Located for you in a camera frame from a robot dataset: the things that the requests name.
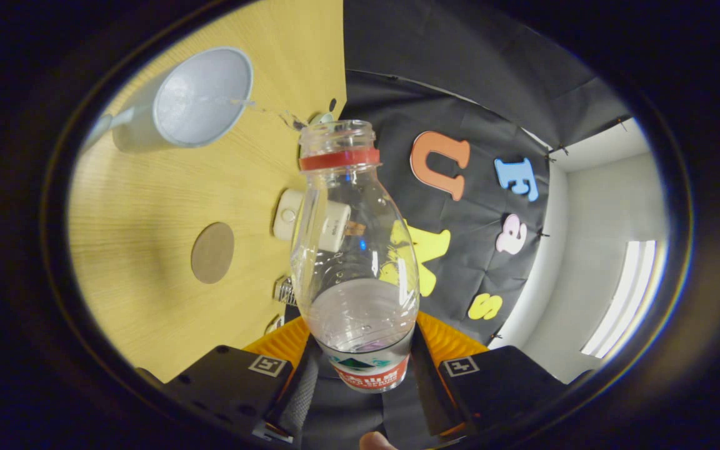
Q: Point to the wooden table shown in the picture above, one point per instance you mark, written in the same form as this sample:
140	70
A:
147	219

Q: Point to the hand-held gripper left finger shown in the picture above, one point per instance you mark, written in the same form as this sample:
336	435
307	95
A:
294	406

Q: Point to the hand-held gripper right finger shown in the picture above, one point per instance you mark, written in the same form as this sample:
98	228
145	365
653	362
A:
504	381

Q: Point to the round brown coaster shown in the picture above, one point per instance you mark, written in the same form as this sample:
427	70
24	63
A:
212	253

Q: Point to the white toaster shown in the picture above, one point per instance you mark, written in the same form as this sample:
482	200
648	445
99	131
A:
285	215

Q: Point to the white divided dish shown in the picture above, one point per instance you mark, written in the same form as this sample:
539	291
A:
274	325

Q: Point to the long ceiling light panel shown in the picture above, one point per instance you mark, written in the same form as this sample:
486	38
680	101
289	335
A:
625	294

